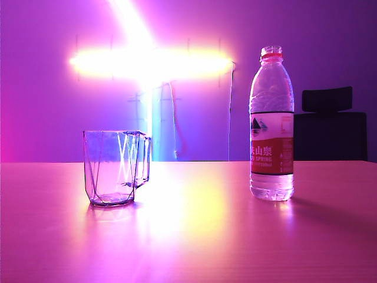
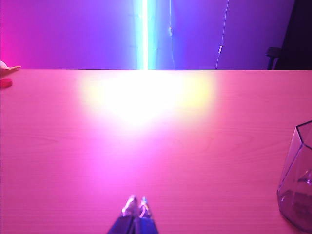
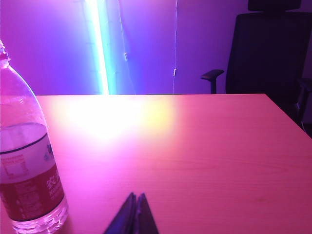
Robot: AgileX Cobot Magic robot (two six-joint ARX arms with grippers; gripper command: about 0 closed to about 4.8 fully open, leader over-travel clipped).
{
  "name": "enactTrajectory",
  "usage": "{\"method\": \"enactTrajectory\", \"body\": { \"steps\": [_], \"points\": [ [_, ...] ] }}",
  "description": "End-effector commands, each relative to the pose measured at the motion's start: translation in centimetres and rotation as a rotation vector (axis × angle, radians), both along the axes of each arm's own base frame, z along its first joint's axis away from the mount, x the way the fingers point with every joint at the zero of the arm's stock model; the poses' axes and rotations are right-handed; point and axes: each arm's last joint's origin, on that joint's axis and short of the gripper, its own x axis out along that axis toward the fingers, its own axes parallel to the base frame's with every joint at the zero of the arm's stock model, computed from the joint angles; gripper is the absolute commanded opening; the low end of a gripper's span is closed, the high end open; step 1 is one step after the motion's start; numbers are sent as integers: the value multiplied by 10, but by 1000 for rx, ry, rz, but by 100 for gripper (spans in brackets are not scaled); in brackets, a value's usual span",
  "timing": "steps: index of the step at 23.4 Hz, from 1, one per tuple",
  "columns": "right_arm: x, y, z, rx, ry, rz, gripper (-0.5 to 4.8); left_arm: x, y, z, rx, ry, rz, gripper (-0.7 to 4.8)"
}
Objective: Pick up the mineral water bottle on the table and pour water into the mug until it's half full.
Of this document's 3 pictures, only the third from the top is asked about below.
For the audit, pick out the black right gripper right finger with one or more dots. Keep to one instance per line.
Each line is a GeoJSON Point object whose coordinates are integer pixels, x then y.
{"type": "Point", "coordinates": [146, 219]}

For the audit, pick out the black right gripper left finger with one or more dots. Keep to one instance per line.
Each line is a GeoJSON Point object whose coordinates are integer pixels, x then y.
{"type": "Point", "coordinates": [123, 217]}

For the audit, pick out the clear water bottle red label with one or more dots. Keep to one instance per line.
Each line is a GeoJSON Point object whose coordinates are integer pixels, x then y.
{"type": "Point", "coordinates": [26, 156]}

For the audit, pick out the cyan LED light strip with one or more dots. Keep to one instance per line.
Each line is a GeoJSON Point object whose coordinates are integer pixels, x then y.
{"type": "Point", "coordinates": [101, 48]}

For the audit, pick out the black office chair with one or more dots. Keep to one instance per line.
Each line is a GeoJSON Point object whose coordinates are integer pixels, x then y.
{"type": "Point", "coordinates": [265, 53]}

